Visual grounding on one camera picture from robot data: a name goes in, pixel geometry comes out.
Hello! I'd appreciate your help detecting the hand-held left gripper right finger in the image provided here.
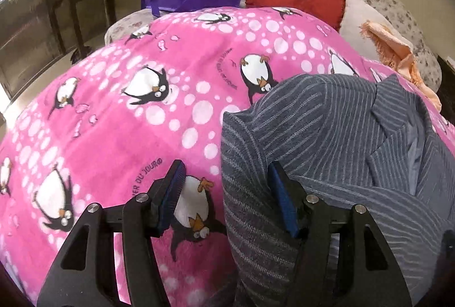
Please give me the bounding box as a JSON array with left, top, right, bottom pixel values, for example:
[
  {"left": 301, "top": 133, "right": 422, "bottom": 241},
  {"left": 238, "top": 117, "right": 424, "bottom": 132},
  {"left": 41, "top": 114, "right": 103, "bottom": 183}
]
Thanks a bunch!
[{"left": 267, "top": 161, "right": 415, "bottom": 307}]

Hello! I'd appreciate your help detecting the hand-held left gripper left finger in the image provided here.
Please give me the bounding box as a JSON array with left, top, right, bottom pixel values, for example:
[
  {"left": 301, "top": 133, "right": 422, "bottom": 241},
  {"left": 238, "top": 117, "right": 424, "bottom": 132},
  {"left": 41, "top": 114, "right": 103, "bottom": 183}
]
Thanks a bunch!
[{"left": 36, "top": 159, "right": 187, "bottom": 307}]

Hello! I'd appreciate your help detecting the peach fringed cloth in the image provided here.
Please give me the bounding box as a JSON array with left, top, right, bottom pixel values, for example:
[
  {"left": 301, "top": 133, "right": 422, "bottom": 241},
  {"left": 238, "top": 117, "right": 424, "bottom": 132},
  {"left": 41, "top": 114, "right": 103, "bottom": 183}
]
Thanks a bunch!
[{"left": 360, "top": 20, "right": 443, "bottom": 112}]

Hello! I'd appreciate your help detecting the white pillow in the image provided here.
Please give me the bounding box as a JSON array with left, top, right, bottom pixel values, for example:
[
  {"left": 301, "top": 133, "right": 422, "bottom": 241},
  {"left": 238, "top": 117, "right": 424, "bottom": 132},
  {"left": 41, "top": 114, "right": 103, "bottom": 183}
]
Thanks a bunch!
[{"left": 339, "top": 0, "right": 413, "bottom": 62}]

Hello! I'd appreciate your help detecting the pink penguin print blanket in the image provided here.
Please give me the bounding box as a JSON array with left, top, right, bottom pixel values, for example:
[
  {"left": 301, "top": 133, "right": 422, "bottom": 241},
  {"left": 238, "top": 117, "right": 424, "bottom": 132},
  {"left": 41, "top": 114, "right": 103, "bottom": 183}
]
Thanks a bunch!
[{"left": 0, "top": 5, "right": 455, "bottom": 307}]

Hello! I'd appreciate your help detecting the grey striped jacket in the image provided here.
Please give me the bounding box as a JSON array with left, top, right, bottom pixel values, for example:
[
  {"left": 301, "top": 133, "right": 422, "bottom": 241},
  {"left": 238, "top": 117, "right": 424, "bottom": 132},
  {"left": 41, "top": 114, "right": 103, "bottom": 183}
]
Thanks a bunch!
[{"left": 220, "top": 73, "right": 455, "bottom": 307}]

